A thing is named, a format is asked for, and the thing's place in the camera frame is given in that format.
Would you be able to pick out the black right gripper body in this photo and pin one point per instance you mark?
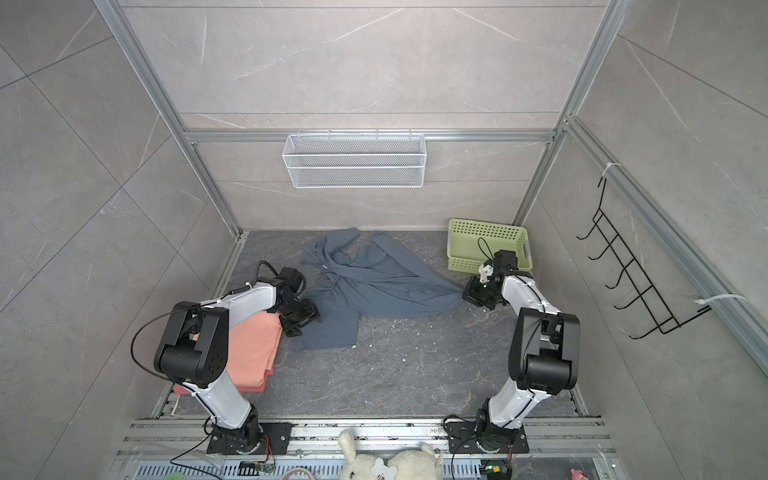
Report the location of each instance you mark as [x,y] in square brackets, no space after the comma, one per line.
[482,293]

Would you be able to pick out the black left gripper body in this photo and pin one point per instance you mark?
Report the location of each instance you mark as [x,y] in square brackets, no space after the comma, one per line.
[298,314]

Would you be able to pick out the blue-grey t-shirt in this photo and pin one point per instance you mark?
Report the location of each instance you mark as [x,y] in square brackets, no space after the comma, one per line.
[382,280]

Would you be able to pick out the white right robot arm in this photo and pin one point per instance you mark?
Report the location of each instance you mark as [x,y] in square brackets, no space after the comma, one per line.
[543,357]

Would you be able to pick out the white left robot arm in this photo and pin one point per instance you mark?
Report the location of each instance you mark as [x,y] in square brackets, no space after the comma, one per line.
[194,347]

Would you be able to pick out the folded pink t-shirt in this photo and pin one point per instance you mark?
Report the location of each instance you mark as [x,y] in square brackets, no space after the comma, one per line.
[252,348]

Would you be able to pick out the light green plastic basket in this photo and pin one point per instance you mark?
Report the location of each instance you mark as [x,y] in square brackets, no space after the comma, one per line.
[471,243]

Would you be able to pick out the white plush toy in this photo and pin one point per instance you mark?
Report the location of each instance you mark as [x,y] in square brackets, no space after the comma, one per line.
[423,463]

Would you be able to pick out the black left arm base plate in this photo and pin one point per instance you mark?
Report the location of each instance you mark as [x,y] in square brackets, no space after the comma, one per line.
[273,438]

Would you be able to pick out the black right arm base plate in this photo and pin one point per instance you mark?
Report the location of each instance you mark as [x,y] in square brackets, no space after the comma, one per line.
[465,437]

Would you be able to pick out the white wire mesh basket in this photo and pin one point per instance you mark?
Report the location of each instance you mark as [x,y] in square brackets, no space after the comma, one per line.
[346,160]

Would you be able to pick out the black wire hook rack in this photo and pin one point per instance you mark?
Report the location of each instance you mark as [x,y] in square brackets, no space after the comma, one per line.
[632,274]

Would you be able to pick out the aluminium front rail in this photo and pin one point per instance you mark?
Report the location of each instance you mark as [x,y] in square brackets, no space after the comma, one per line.
[318,438]

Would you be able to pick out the aluminium frame post right corner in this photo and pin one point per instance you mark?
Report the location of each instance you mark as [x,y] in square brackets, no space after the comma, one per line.
[613,19]

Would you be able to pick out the aluminium frame post corner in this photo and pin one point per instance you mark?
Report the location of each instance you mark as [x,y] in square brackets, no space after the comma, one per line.
[613,19]
[116,20]

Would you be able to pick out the aluminium frame post left corner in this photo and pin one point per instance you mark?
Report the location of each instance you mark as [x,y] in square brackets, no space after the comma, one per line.
[116,20]

